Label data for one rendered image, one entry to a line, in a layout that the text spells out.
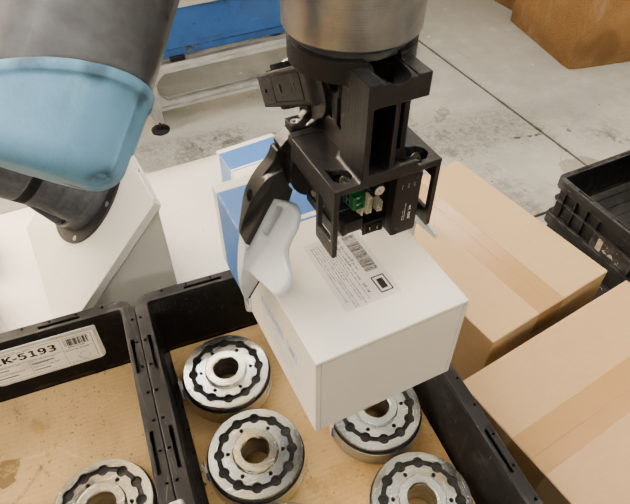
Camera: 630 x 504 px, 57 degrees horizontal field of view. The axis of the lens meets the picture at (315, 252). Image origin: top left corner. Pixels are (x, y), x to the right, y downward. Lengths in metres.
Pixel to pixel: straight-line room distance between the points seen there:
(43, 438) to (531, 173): 2.12
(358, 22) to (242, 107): 2.49
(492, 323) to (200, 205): 0.63
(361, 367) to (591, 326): 0.46
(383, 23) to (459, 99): 2.61
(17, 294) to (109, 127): 0.86
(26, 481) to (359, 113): 0.56
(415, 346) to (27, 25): 0.31
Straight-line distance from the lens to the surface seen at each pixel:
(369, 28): 0.29
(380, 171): 0.32
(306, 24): 0.30
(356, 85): 0.30
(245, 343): 0.72
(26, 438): 0.76
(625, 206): 1.65
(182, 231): 1.11
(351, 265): 0.43
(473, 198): 0.94
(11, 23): 0.26
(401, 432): 0.66
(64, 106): 0.25
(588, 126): 2.89
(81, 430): 0.74
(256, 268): 0.40
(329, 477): 0.67
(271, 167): 0.37
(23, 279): 1.12
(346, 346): 0.38
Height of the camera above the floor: 1.45
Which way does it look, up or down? 46 degrees down
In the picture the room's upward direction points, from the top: straight up
